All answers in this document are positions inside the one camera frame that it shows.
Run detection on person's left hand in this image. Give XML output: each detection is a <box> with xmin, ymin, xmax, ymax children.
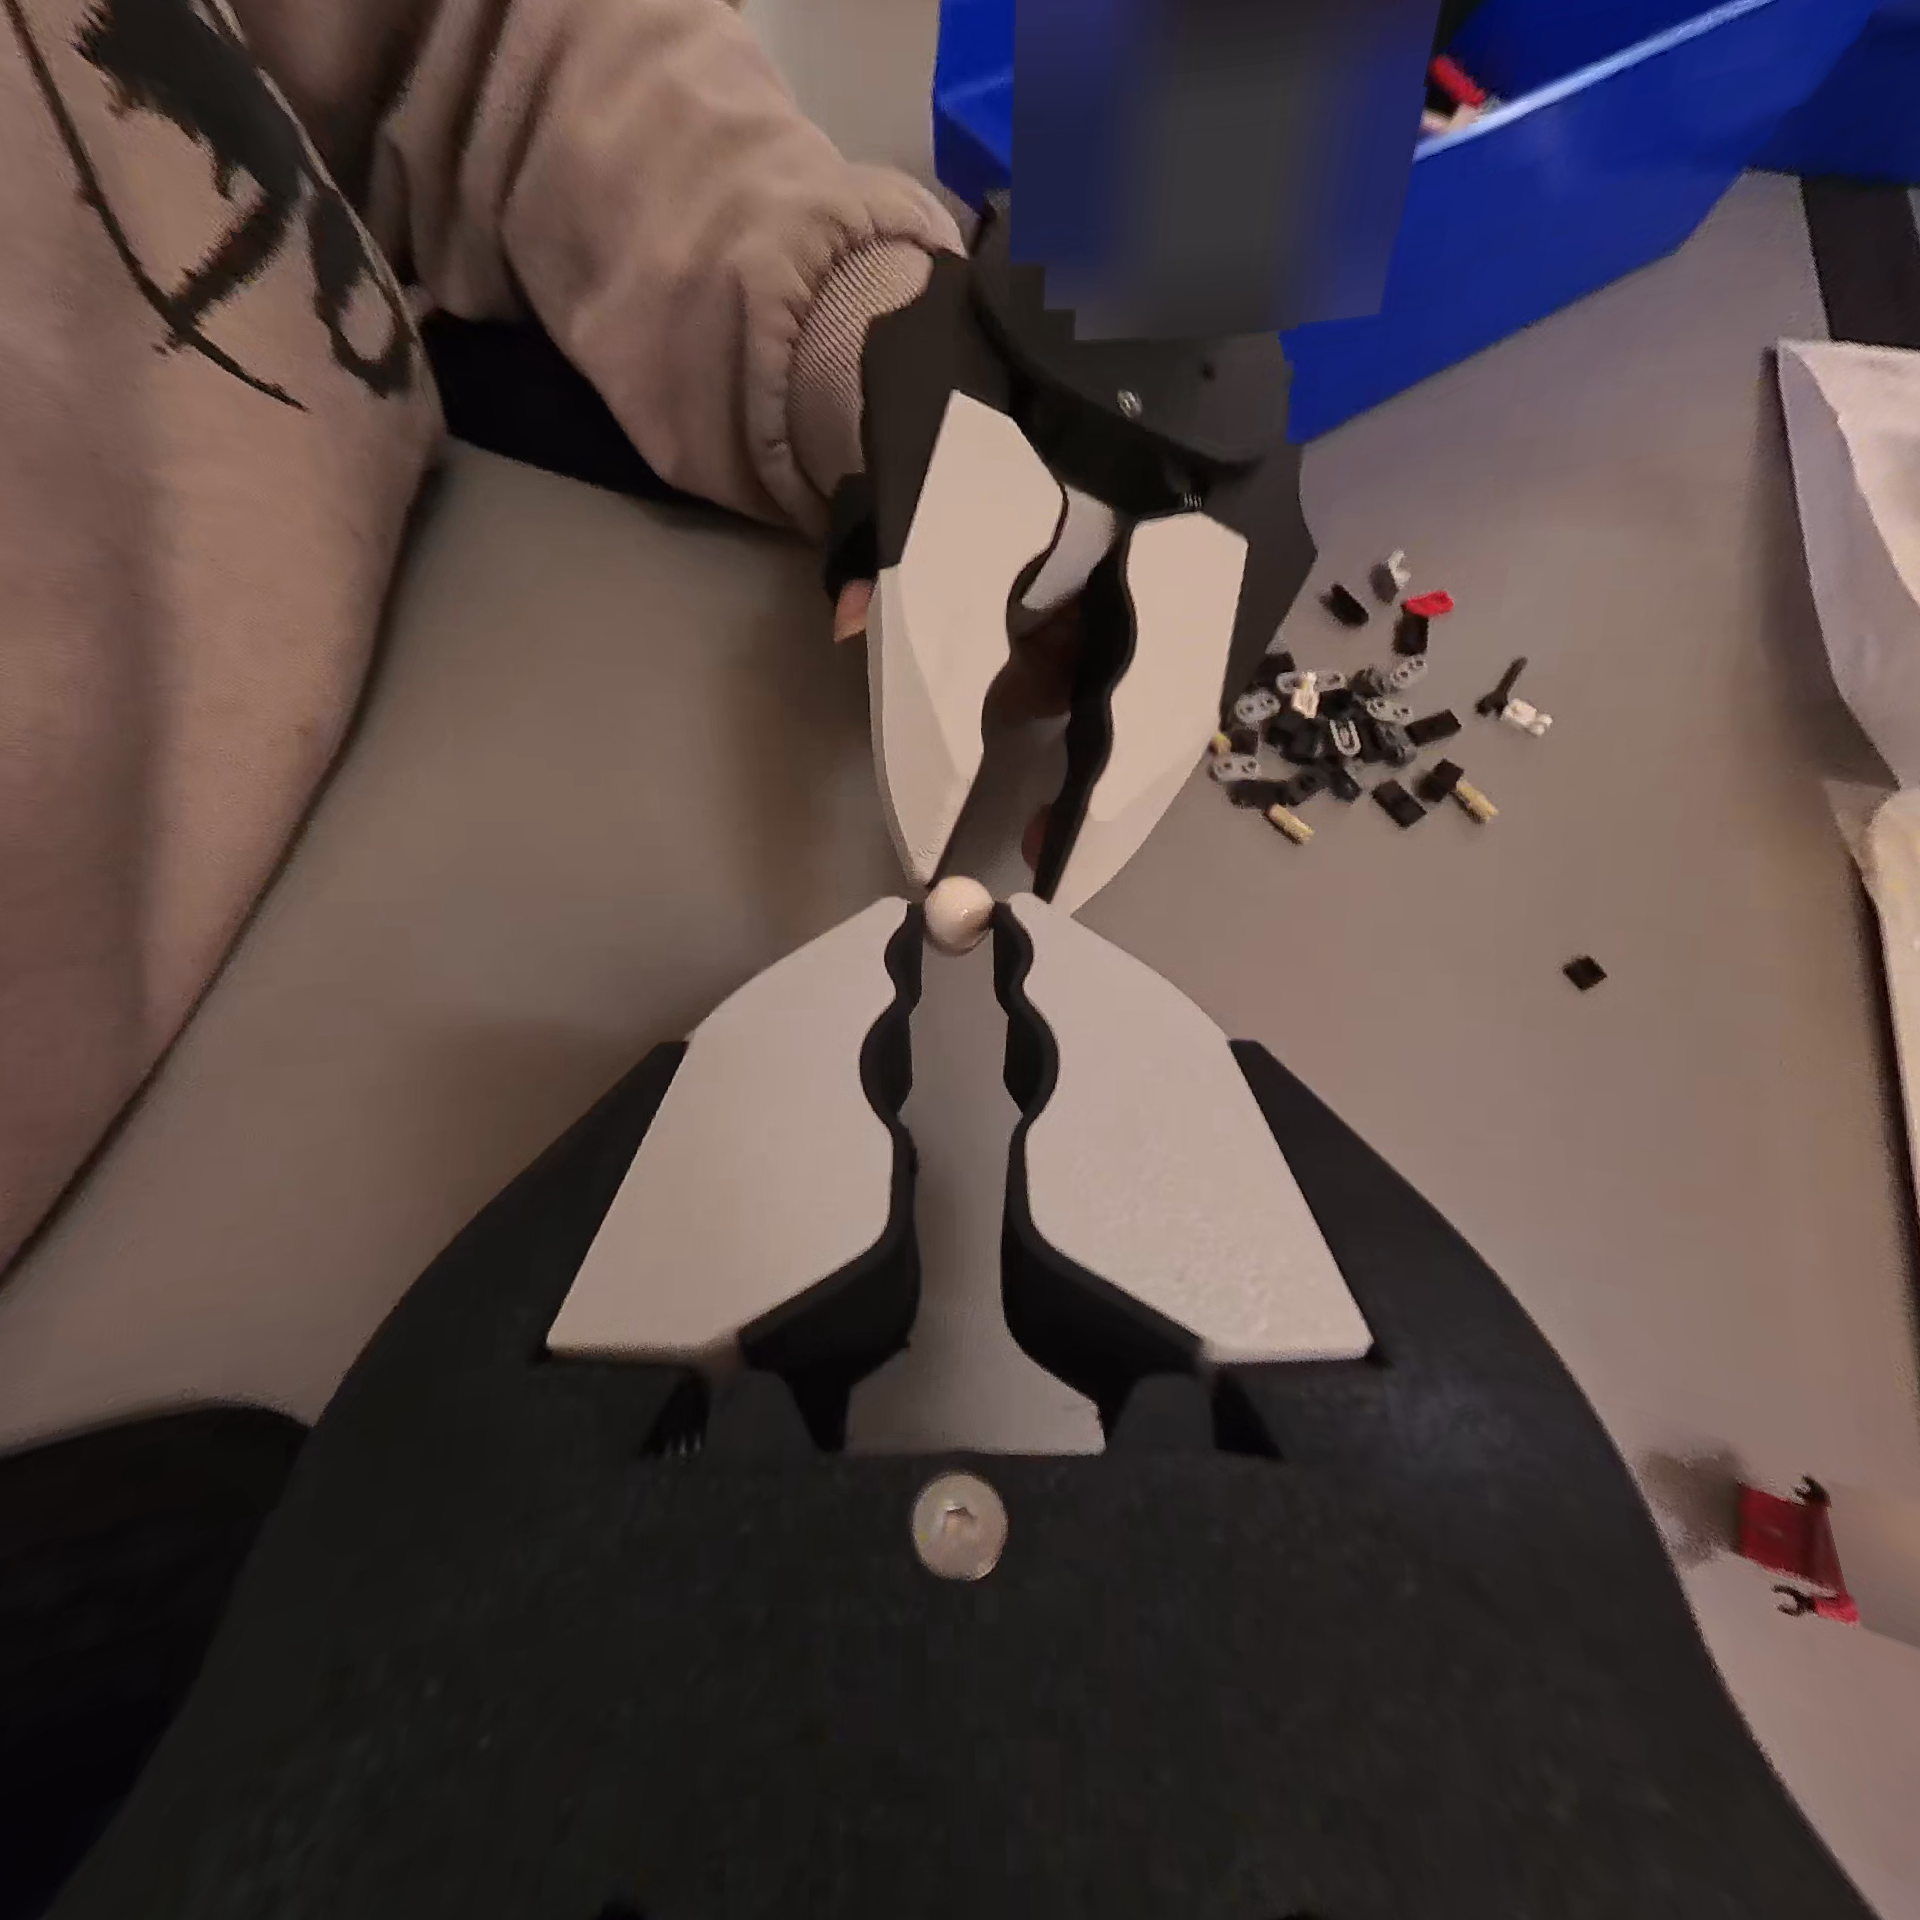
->
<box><xmin>820</xmin><ymin>475</ymin><xmax>880</xmax><ymax>650</ymax></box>

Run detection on printed white paper bag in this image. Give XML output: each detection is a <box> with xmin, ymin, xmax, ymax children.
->
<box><xmin>1776</xmin><ymin>336</ymin><xmax>1920</xmax><ymax>784</ymax></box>

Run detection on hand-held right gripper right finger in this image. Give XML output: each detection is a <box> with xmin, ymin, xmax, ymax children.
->
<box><xmin>995</xmin><ymin>891</ymin><xmax>1377</xmax><ymax>1451</ymax></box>

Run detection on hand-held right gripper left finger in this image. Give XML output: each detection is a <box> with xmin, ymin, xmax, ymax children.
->
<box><xmin>539</xmin><ymin>896</ymin><xmax>923</xmax><ymax>1451</ymax></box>

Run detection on black cloth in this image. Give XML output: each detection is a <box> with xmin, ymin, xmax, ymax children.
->
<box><xmin>0</xmin><ymin>1401</ymin><xmax>314</xmax><ymax>1920</ymax></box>
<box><xmin>417</xmin><ymin>305</ymin><xmax>847</xmax><ymax>531</ymax></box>

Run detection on person's left forearm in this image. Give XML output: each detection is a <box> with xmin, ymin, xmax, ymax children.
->
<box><xmin>353</xmin><ymin>0</ymin><xmax>973</xmax><ymax>540</ymax></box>

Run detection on red toy minifigure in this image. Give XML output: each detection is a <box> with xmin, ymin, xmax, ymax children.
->
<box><xmin>1736</xmin><ymin>1477</ymin><xmax>1865</xmax><ymax>1633</ymax></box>

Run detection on beige hoodie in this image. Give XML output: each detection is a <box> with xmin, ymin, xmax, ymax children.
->
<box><xmin>0</xmin><ymin>0</ymin><xmax>453</xmax><ymax>1285</ymax></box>

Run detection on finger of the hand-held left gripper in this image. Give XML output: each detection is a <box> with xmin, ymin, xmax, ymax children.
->
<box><xmin>1027</xmin><ymin>517</ymin><xmax>1252</xmax><ymax>909</ymax></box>
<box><xmin>866</xmin><ymin>387</ymin><xmax>1072</xmax><ymax>891</ymax></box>

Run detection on pile of small bricks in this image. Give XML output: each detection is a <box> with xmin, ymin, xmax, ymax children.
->
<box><xmin>1207</xmin><ymin>546</ymin><xmax>1556</xmax><ymax>845</ymax></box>

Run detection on clear bag of black parts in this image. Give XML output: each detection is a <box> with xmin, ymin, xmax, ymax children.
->
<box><xmin>1820</xmin><ymin>778</ymin><xmax>1920</xmax><ymax>1051</ymax></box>

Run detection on assorted loose bricks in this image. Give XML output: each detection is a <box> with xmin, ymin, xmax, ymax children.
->
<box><xmin>1415</xmin><ymin>53</ymin><xmax>1505</xmax><ymax>140</ymax></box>

